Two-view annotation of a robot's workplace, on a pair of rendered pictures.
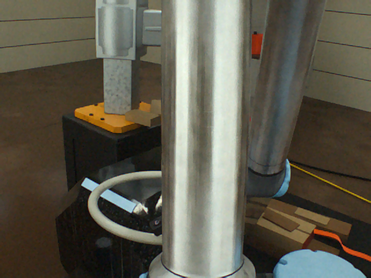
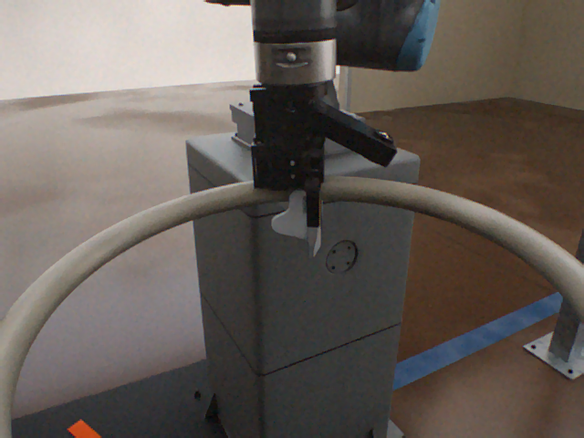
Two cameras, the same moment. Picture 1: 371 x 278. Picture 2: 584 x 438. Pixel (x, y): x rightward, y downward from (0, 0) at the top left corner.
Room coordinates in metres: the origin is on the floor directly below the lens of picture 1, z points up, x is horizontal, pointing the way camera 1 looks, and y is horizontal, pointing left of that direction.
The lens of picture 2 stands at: (1.32, 0.18, 1.12)
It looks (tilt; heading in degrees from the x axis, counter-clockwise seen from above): 24 degrees down; 203
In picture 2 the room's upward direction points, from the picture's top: straight up
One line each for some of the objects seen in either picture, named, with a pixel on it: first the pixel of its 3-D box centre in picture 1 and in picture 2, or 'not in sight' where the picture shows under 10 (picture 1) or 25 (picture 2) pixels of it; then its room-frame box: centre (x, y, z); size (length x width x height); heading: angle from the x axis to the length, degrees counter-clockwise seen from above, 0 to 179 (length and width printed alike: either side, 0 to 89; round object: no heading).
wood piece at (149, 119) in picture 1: (142, 117); not in sight; (2.15, 0.27, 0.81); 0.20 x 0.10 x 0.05; 59
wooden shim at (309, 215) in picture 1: (311, 216); not in sight; (2.20, -0.95, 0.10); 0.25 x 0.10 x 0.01; 55
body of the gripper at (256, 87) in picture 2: not in sight; (291, 134); (0.83, -0.04, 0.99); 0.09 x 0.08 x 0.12; 108
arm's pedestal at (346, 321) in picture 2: not in sight; (295, 304); (0.38, -0.22, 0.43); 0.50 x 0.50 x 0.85; 52
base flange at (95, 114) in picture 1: (122, 112); not in sight; (2.35, 0.44, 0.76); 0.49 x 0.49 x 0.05; 51
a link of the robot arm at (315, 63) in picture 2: not in sight; (295, 63); (0.83, -0.03, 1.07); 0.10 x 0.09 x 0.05; 18
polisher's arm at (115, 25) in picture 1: (153, 27); not in sight; (2.34, 0.24, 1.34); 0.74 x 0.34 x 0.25; 87
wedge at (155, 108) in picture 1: (157, 107); not in sight; (2.38, 0.20, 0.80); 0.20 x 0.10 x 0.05; 2
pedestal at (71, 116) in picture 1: (123, 165); not in sight; (2.35, 0.44, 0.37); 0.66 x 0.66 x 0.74; 51
